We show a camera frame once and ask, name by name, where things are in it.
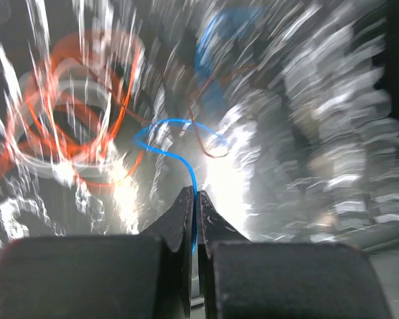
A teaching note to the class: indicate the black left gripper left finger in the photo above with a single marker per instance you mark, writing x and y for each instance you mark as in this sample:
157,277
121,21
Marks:
116,276

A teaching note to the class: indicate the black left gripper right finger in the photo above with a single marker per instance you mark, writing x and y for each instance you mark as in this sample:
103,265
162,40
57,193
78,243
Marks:
243,279

